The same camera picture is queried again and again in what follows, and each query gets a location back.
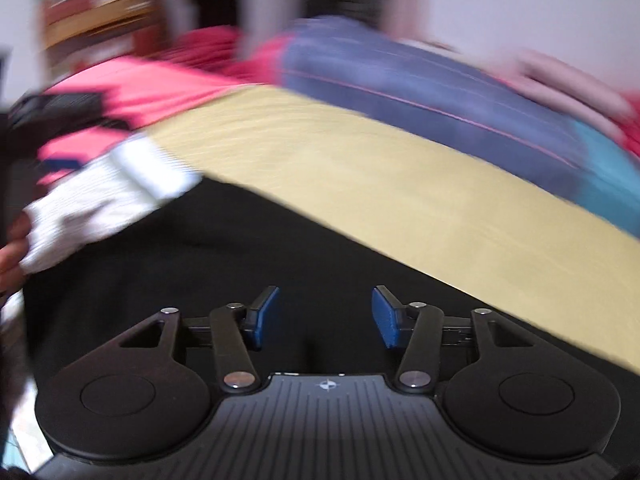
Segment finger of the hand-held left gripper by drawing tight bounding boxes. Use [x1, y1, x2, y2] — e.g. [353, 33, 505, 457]
[42, 156, 85, 172]

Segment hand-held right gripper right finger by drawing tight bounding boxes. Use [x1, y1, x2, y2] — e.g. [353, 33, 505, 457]
[371, 285, 531, 395]

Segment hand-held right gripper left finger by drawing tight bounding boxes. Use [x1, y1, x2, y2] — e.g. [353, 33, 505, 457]
[117, 285, 281, 395]

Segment black pants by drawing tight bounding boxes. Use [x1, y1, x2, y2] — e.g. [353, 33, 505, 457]
[20, 177, 638, 411]

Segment pink blanket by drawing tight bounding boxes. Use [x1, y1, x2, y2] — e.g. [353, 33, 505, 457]
[37, 27, 291, 186]

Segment wooden shelf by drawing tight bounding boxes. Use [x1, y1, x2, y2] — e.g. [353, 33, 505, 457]
[40, 0, 163, 53]

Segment yellow patterned bed sheet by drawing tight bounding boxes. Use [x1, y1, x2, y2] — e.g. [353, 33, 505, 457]
[20, 82, 640, 376]

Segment plaid blue teal pillow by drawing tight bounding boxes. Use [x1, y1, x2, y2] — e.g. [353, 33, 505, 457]
[277, 15, 640, 241]

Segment pink folded cloth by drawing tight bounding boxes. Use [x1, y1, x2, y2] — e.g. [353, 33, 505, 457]
[495, 47, 636, 126]

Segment red folded cloth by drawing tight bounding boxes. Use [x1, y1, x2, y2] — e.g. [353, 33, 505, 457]
[612, 110, 640, 156]

